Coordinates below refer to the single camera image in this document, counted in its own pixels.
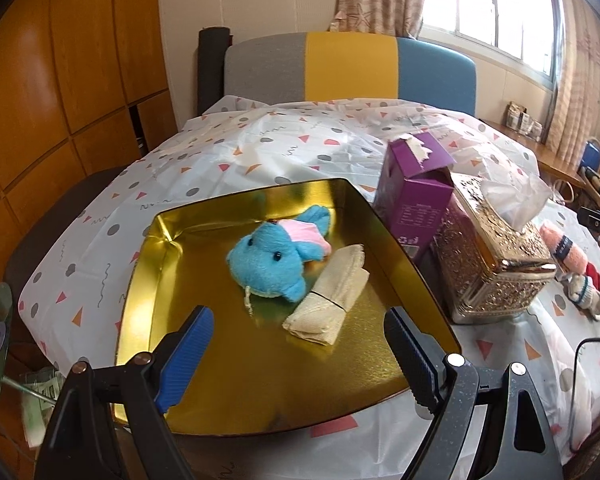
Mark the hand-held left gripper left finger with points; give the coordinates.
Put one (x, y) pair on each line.
(187, 355)

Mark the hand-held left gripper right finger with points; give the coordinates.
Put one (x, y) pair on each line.
(410, 355)

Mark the pink knitted doll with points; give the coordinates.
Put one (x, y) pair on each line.
(562, 250)

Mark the small white knitted doll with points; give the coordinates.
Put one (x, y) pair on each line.
(582, 287)

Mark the gold metal tray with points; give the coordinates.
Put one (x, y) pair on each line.
(280, 385)

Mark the blue folding chair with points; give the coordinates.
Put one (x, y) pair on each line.
(591, 155)

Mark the white tissue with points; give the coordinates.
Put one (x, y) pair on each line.
(517, 200)

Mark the wooden desk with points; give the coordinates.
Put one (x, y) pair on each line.
(545, 155)

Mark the beige rolled cloth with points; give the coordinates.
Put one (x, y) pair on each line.
(325, 305)

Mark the ornate metal tissue box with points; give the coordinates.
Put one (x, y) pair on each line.
(485, 260)

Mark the blue plush toy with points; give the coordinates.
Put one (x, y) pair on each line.
(267, 260)

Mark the striped beige curtain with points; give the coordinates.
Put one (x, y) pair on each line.
(580, 85)

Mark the green white packet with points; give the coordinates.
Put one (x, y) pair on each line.
(40, 400)

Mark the purple carton box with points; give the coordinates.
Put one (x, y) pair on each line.
(415, 200)

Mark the printed plastic tablecloth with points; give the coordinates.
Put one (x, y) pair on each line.
(205, 160)

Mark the window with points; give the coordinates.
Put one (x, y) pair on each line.
(490, 5)

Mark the grey yellow blue chair back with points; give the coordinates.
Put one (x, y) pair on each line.
(350, 65)

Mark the wooden wardrobe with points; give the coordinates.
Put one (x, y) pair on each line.
(80, 60)

